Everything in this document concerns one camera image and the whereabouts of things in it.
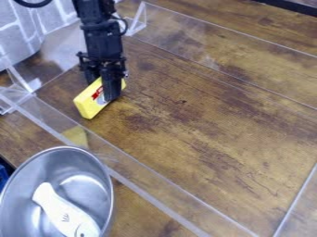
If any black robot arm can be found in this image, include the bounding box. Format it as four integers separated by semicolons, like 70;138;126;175
72;0;127;102

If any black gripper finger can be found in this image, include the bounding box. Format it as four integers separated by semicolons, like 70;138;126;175
102;66;123;102
84;67;100;84

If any grey brick pattern cloth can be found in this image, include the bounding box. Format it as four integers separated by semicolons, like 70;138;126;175
0;0;75;71

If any cream wooden fish toy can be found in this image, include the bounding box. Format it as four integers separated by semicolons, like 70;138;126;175
32;182;100;237

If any blue object at edge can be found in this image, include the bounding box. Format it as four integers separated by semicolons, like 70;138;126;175
0;164;8;193

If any silver metal bowl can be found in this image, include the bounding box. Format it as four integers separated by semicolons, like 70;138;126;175
0;146;114;237

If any black cable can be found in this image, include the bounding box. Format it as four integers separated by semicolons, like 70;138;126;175
110;17;129;37

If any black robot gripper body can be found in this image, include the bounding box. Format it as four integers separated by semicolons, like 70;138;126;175
76;20;126;76

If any clear acrylic barrier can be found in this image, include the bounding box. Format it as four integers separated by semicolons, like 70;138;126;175
0;1;147;116

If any yellow butter block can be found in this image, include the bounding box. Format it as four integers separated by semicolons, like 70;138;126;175
74;78;121;119

